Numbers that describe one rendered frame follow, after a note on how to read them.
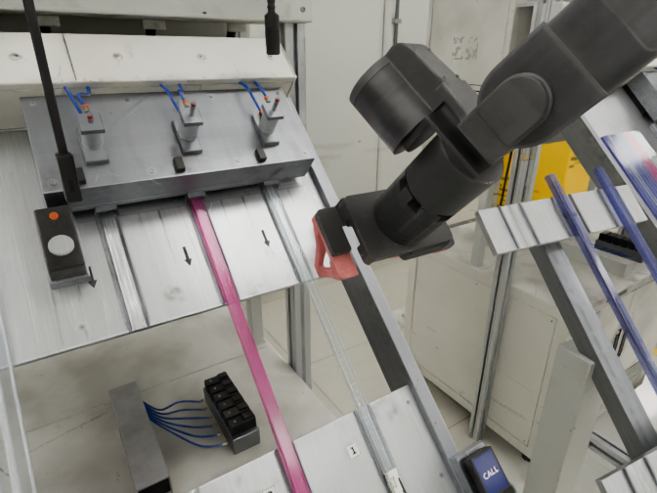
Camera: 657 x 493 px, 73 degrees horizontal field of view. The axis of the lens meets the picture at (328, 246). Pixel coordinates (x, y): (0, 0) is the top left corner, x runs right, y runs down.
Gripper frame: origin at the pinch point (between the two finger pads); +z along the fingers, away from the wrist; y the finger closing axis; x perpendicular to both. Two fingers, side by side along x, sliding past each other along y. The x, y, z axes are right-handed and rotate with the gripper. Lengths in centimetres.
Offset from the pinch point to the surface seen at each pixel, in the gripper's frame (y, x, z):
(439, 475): -7.2, 26.4, 13.6
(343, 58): -121, -144, 111
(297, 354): -11, 2, 52
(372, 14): -139, -160, 95
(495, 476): -11.6, 28.5, 9.0
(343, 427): 2.6, 16.4, 13.8
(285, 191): -2.8, -17.3, 14.4
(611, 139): -92, -17, 12
